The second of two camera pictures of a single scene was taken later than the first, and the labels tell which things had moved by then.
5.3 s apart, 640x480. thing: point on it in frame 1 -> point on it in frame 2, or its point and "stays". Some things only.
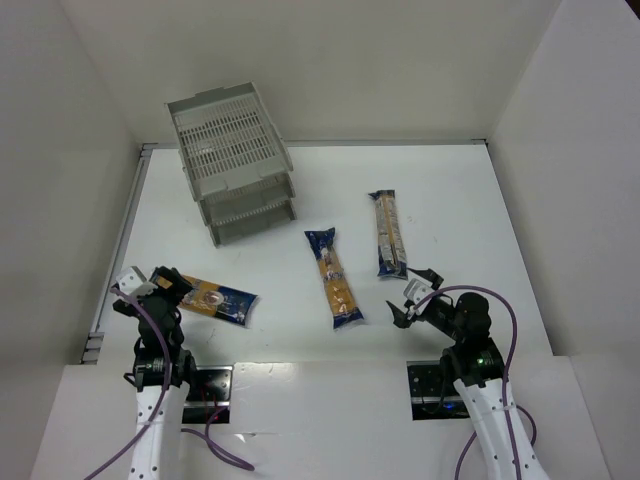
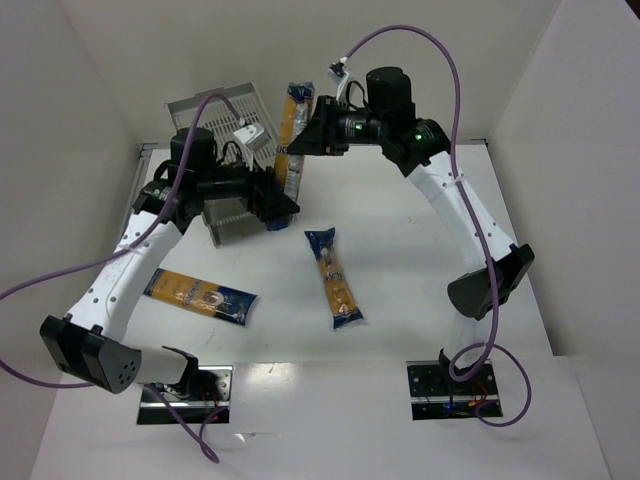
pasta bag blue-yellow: x=342 y=307 stays
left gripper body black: x=167 y=285 -> x=259 y=195
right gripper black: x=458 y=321 -> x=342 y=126
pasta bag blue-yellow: x=392 y=260 -> x=289 y=167
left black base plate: x=209 y=392 stays
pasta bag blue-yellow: x=227 y=304 stays
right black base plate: x=433 y=397 stays
